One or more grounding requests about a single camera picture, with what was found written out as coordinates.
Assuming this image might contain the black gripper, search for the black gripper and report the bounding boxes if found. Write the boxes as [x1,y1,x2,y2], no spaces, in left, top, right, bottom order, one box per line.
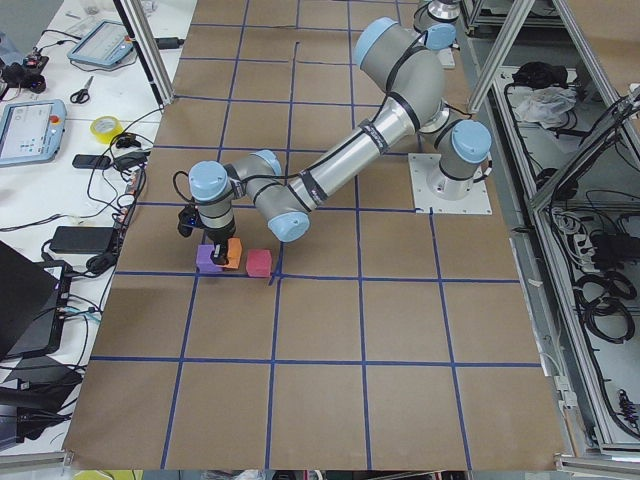
[203,219,236,267]

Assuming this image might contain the orange foam cube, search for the orange foam cube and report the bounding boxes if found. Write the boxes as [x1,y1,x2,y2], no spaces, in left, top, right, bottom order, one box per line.
[223,237,243,270]

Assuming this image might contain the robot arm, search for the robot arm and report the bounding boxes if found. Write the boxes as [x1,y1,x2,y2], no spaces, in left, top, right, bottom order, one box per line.
[177,17,492,265]
[413,0,460,51]

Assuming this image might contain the purple foam cube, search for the purple foam cube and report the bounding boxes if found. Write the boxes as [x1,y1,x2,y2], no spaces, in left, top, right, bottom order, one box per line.
[196,244,223,274]

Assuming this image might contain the red foam cube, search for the red foam cube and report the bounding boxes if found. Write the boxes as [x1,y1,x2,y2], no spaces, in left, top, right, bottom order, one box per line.
[246,249,272,278]

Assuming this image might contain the black power brick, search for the black power brick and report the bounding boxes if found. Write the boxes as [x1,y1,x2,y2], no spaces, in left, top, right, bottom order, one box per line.
[49,226,114,254]

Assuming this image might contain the yellow tape roll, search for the yellow tape roll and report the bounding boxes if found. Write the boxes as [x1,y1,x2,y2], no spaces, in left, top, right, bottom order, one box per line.
[90,115,124,145]

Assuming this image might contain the black laptop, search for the black laptop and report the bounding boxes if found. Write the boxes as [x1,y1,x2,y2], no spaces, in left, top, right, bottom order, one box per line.
[1,243,71,360]

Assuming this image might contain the teach pendant tablet near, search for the teach pendant tablet near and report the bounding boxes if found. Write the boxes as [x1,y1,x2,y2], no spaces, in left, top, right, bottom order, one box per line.
[1,99,67,167]

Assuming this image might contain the teach pendant tablet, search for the teach pendant tablet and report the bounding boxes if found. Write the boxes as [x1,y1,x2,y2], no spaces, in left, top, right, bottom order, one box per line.
[1,99,67,167]
[67,20,133,70]

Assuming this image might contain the teach pendant tablet far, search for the teach pendant tablet far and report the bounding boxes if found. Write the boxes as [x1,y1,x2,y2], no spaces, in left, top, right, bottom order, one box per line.
[67,20,133,70]

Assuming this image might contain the white crumpled cloth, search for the white crumpled cloth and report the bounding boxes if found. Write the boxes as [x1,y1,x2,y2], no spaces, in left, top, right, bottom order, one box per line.
[514,86,577,128]

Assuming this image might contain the black handled scissors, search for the black handled scissors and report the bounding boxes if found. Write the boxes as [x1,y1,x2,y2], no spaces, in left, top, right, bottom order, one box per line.
[69,76,94,105]

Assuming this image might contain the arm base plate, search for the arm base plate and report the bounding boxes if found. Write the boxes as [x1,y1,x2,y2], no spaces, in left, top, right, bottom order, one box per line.
[408,153,492,215]

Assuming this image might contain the aluminium frame post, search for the aluminium frame post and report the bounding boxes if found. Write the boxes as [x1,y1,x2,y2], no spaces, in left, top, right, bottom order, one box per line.
[113,0,174,108]

